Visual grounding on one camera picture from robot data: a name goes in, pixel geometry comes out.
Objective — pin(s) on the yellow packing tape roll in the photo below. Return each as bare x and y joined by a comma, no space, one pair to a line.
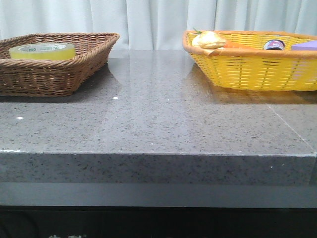
43,51

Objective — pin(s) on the white curtain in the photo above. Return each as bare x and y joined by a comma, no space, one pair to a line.
155,24

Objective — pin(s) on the orange toy carrot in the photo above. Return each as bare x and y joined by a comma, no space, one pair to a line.
230,44

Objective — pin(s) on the yellow wicker basket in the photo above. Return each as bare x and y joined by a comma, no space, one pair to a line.
258,69

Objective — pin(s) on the brown wicker basket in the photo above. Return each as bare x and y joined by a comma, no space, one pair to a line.
53,78

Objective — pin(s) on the purple block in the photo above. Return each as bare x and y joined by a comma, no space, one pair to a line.
306,46

